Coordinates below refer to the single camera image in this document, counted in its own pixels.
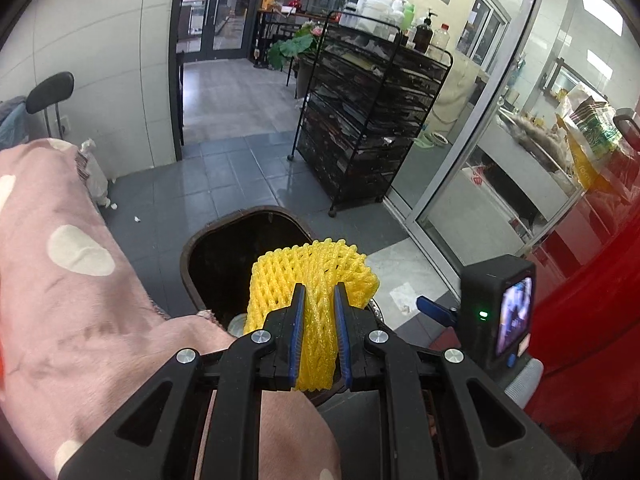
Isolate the grey furry cloth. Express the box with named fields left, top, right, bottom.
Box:
left=500, top=110, right=571, bottom=163

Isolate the green striped bag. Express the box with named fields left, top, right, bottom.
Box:
left=570, top=102, right=622, bottom=152

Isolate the white tissue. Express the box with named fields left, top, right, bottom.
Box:
left=392, top=285, right=419, bottom=314

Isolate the group of bottles on cart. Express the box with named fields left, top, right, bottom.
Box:
left=360, top=0, right=393, bottom=36

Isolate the glass double door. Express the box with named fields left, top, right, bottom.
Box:
left=177, top=0, right=256, bottom=63

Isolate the white box red label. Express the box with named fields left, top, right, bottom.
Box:
left=462, top=166, right=493, bottom=188

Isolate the white crumpled bag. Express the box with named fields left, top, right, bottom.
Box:
left=75, top=139, right=118, bottom=209

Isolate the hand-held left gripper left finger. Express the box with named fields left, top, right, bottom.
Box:
left=59, top=282, right=307, bottom=480

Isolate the potted green plant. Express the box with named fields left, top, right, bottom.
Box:
left=267, top=22, right=326, bottom=71

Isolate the black round chair back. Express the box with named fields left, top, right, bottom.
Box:
left=25, top=71, right=76, bottom=138

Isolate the yellow foam net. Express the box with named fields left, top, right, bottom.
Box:
left=243, top=238, right=379, bottom=392

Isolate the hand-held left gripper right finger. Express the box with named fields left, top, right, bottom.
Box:
left=332, top=281, right=583, bottom=480

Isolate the black wire rack trolley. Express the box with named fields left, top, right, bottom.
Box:
left=290, top=10, right=453, bottom=218

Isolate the black hallway table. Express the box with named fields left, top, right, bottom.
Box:
left=255, top=7, right=326, bottom=86

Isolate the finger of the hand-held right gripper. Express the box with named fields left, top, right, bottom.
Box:
left=416, top=296, right=460, bottom=327

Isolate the pink dotted blanket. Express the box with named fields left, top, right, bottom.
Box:
left=0, top=137, right=341, bottom=480

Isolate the clear bottle red cap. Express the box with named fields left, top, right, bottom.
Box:
left=429, top=22, right=451, bottom=59

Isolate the black trash bin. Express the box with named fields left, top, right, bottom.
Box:
left=180, top=205, right=386, bottom=406

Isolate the person's right forearm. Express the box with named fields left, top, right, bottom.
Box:
left=504, top=160, right=640, bottom=443

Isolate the green bowl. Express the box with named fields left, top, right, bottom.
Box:
left=412, top=131, right=451, bottom=150

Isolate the yellow plastic bag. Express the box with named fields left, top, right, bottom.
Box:
left=567, top=135, right=617, bottom=192

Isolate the dark brown pump bottle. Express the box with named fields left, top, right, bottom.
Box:
left=414, top=10, right=435, bottom=53

